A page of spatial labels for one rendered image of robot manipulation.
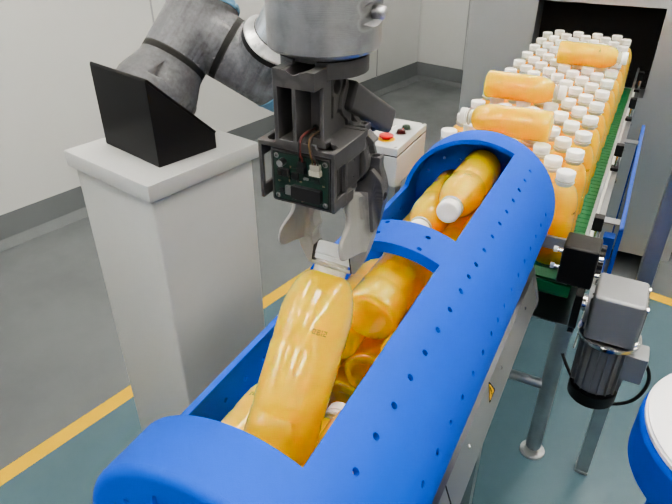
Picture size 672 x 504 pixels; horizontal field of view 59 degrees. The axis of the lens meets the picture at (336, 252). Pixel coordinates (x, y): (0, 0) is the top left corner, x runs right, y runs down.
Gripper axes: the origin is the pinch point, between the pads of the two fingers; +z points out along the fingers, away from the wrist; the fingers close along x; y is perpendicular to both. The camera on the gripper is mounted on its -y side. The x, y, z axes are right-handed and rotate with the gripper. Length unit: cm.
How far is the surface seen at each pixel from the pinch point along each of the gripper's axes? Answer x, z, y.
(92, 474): -103, 132, -29
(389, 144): -26, 22, -79
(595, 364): 30, 64, -75
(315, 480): 7.5, 9.5, 18.1
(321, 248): -0.8, -1.1, 1.6
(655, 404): 35, 27, -24
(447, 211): 0.1, 14.7, -40.2
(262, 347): -13.2, 21.4, -4.4
